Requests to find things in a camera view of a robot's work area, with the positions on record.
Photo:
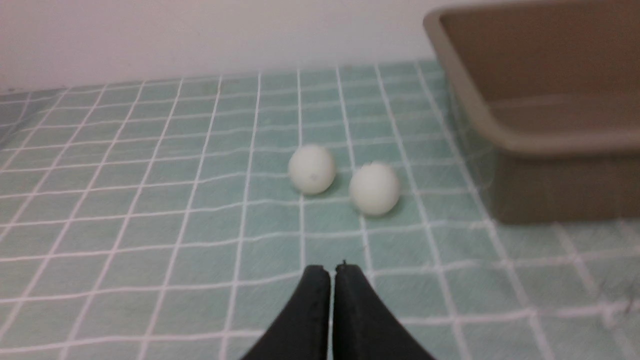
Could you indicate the brown plastic bin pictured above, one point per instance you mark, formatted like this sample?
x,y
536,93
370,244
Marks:
x,y
544,95

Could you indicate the green grid tablecloth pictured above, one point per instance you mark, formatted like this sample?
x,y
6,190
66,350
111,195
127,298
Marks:
x,y
156,220

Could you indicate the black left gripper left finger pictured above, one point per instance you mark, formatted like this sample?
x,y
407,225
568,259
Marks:
x,y
301,330

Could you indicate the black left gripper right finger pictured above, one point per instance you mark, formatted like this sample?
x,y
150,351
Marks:
x,y
363,327

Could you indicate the white table-tennis ball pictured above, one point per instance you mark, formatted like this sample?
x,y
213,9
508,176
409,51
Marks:
x,y
312,169
374,189

